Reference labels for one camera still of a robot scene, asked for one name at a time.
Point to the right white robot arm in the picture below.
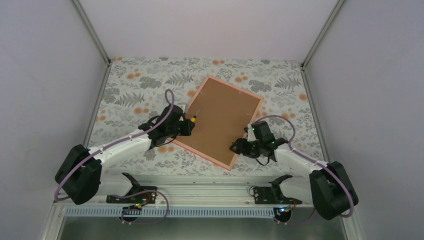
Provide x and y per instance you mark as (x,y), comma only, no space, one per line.
(325,186)

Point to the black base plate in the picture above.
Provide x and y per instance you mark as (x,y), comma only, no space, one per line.
(272,195)
(142,199)

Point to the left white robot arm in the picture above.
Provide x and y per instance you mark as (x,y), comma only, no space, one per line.
(83,173)

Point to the pink picture frame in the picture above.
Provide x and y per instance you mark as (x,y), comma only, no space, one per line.
(222,112)

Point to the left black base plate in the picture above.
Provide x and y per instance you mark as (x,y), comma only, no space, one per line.
(142,199)

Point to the yellow screwdriver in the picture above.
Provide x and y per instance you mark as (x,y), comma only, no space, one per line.
(194,117)

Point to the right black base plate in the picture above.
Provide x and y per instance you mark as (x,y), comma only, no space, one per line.
(272,195)

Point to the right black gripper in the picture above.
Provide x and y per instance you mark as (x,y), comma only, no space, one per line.
(241,149)

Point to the grey slotted cable duct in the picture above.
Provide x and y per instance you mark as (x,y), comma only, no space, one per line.
(172,212)

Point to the floral table mat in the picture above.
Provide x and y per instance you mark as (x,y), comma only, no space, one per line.
(135,92)

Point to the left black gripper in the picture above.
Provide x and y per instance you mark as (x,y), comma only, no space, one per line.
(187,131)

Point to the aluminium mounting rail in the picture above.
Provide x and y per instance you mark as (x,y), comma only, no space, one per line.
(185,190)

